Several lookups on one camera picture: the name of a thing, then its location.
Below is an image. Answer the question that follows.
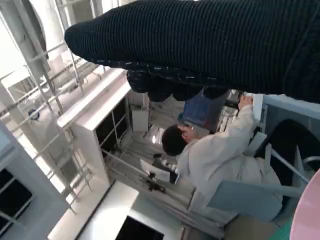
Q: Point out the green cutting mat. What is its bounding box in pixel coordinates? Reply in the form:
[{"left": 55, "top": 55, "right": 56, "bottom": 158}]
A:
[{"left": 271, "top": 214, "right": 301, "bottom": 240}]

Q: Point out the grey chair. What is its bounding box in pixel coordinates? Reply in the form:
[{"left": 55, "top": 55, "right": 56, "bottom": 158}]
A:
[{"left": 187, "top": 143, "right": 312, "bottom": 223}]

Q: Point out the white cabinet with dark panels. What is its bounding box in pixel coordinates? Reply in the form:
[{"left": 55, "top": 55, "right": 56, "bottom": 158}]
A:
[
  {"left": 47, "top": 179, "right": 181, "bottom": 240},
  {"left": 0, "top": 122, "right": 76, "bottom": 240},
  {"left": 56, "top": 67, "right": 133, "bottom": 187}
]

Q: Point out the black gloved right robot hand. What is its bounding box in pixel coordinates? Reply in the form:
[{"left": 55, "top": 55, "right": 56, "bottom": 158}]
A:
[{"left": 64, "top": 0, "right": 320, "bottom": 103}]

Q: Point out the seated person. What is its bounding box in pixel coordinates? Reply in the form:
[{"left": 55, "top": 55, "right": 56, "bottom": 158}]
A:
[{"left": 161, "top": 95, "right": 320, "bottom": 222}]

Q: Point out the pink bowl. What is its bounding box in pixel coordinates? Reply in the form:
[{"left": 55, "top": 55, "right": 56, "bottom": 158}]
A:
[{"left": 291, "top": 168, "right": 320, "bottom": 240}]

